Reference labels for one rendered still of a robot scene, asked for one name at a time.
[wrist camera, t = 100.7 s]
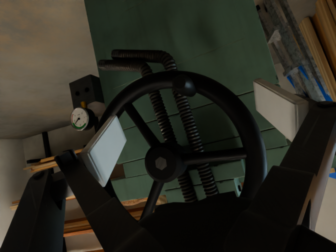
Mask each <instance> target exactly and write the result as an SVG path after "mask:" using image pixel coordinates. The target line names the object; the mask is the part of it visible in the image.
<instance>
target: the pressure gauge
mask: <svg viewBox="0 0 336 252"><path fill-rule="evenodd" d="M78 118H80V120H78ZM69 120H70V124H71V126H72V128H73V129H75V130H76V131H88V130H90V129H91V128H92V127H93V126H94V124H95V120H96V118H95V114H94V112H93V111H92V110H91V109H89V108H88V105H87V104H86V101H82V102H81V107H76V108H75V109H74V110H73V111H72V112H71V114H70V119H69ZM77 120H78V121H77ZM76 121H77V122H76Z"/></svg>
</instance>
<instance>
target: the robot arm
mask: <svg viewBox="0 0 336 252"><path fill-rule="evenodd" d="M253 88H254V98H255V107H256V110H257V111H258V112H259V113H260V114H261V115H262V116H263V117H264V118H265V119H267V120H268V121H269V122H270V123H271V124H272V125H273V126H274V127H275V128H276V129H278V130H279V131H280V132H281V133H282V134H283V135H284V136H285V137H286V138H287V139H289V140H290V141H291V145H290V147H289V149H288V150H287V152H286V154H285V156H284V158H283V160H282V161H281V163H280V165H279V166H277V165H273V166H272V167H271V169H270V171H269V172H268V174H267V176H266V178H265V179H264V181H263V183H262V184H261V186H260V188H259V190H258V191H257V193H256V195H255V197H254V198H253V199H250V198H246V197H237V196H236V193H235V191H230V192H224V193H219V194H214V195H211V196H209V197H206V198H204V199H201V200H199V201H196V202H170V203H165V204H159V205H155V207H154V212H153V213H151V214H149V215H147V216H145V217H144V218H142V219H141V220H140V221H139V222H137V221H136V220H135V219H134V218H133V217H132V215H131V214H130V213H129V212H128V211H127V210H126V209H125V208H124V207H123V205H122V204H121V203H120V202H119V201H118V200H117V199H116V198H115V197H113V198H112V197H111V196H110V195H109V194H108V193H107V191H106V190H105V189H104V188H103V187H105V186H106V184H107V182H108V180H109V177H110V175H111V173H112V171H113V169H114V167H115V165H116V162H117V160H118V158H119V156H120V154H121V152H122V150H123V147H124V145H125V143H126V141H127V140H126V137H125V134H124V132H123V129H122V127H121V124H120V122H119V119H118V117H117V115H112V116H110V117H109V118H108V119H107V121H106V122H105V123H104V124H103V126H102V127H101V128H100V129H99V130H98V132H97V133H96V134H95V135H94V137H93V138H92V139H91V140H90V142H89V143H88V144H87V145H86V146H85V147H84V149H83V150H82V151H81V152H80V154H79V155H78V156H77V155H76V153H75V152H74V150H73V149H67V150H64V151H62V152H60V153H58V154H57V155H56V156H55V157H54V160H55V162H56V163H57V165H58V167H59V168H60V171H58V172H56V173H53V174H51V173H50V172H49V170H47V169H46V170H42V171H39V172H36V173H35V174H33V175H32V177H30V179H29V180H28V182H27V185H26V187H25V189H24V192H23V194H22V197H21V199H20V201H19V204H18V206H17V209H16V211H15V214H14V216H13V218H12V221H11V223H10V226H9V228H8V231H7V233H6V235H5V238H4V240H3V243H2V245H1V247H0V252H63V238H64V224H65V210H66V198H68V197H70V196H72V195H74V196H75V198H76V200H77V201H78V203H79V205H80V207H81V209H82V211H83V212H84V214H85V217H86V219H87V221H88V222H89V224H90V226H91V228H92V230H93V232H94V233H95V235H96V237H97V239H98V241H99V243H100V244H101V246H102V248H103V250H104V252H336V243H334V242H333V241H331V240H329V239H327V238H325V237H323V236H322V235H320V234H318V233H316V232H315V228H316V224H317V220H318V216H319V212H320V209H321V205H322V201H323V197H324V193H325V190H326V186H327V182H328V178H329V175H330V171H331V167H332V163H333V160H334V156H336V102H335V101H320V102H317V101H315V100H313V99H310V98H308V97H306V96H304V95H302V94H296V93H295V94H293V93H291V92H289V91H287V90H285V89H283V88H280V87H278V86H276V85H274V84H272V83H270V82H268V81H266V80H264V79H262V78H257V79H254V81H253Z"/></svg>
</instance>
